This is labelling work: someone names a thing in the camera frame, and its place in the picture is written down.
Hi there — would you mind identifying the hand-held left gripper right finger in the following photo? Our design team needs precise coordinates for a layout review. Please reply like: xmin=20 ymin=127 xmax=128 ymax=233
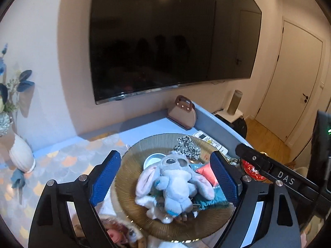
xmin=210 ymin=150 xmax=302 ymax=248

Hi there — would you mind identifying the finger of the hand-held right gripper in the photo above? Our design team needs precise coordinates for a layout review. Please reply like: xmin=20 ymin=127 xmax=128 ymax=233
xmin=235 ymin=143 xmax=272 ymax=179

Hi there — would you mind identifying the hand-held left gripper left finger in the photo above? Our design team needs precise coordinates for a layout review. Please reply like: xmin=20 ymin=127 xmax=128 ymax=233
xmin=28 ymin=150 xmax=122 ymax=248

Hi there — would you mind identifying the small teal pouch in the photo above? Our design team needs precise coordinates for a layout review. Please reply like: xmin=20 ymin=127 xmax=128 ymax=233
xmin=211 ymin=185 xmax=228 ymax=202

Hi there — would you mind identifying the amber ribbed glass plate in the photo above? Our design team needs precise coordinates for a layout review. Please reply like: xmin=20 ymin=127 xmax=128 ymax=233
xmin=115 ymin=133 xmax=242 ymax=241

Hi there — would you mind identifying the grey blue plush toy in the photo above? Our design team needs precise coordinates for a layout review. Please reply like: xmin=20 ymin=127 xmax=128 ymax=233
xmin=135 ymin=150 xmax=216 ymax=214

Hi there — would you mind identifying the red round tin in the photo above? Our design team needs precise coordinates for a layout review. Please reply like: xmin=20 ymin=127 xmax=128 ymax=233
xmin=239 ymin=159 xmax=267 ymax=182

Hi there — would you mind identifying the coral pink packet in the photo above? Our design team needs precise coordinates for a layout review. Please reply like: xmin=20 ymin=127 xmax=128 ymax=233
xmin=195 ymin=163 xmax=219 ymax=186

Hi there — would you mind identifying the black bag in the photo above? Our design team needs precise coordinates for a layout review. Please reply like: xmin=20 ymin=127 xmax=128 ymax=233
xmin=232 ymin=117 xmax=248 ymax=140

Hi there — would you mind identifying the white remote control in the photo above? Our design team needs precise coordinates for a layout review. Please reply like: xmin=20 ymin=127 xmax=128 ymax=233
xmin=193 ymin=131 xmax=228 ymax=155

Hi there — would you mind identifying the checkered scrunchie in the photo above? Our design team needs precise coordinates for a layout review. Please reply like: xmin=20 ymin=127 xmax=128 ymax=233
xmin=173 ymin=135 xmax=201 ymax=161

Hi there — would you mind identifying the doll with fluffy hood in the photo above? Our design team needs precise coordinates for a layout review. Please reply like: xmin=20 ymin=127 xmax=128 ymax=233
xmin=75 ymin=213 xmax=146 ymax=248

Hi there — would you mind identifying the grey cylinder speaker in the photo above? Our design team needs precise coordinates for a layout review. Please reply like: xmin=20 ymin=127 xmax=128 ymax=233
xmin=228 ymin=90 xmax=243 ymax=116

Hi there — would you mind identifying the scale pattern tablecloth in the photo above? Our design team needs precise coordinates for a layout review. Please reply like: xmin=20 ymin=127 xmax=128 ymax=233
xmin=0 ymin=137 xmax=131 ymax=241

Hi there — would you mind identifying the brown handbag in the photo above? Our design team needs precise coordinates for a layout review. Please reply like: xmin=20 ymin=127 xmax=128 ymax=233
xmin=167 ymin=95 xmax=197 ymax=130

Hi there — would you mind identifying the white door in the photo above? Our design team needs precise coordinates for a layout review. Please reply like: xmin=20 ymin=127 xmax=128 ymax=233
xmin=255 ymin=18 xmax=326 ymax=145

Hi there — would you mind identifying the white ribbed vase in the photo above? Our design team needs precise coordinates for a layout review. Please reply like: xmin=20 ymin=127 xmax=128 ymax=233
xmin=9 ymin=133 xmax=36 ymax=173

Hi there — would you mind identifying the blue ribbon bow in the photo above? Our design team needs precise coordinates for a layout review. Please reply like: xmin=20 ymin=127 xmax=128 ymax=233
xmin=11 ymin=169 xmax=27 ymax=190

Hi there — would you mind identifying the blue white flower bouquet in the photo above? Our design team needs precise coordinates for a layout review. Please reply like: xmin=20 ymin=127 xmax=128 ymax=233
xmin=0 ymin=44 xmax=35 ymax=137

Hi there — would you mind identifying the large teal drawstring pouch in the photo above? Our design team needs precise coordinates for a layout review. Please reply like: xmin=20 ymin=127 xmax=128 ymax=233
xmin=191 ymin=196 xmax=230 ymax=211

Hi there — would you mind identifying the black wall television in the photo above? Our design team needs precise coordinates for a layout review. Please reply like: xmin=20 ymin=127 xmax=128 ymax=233
xmin=89 ymin=0 xmax=262 ymax=105

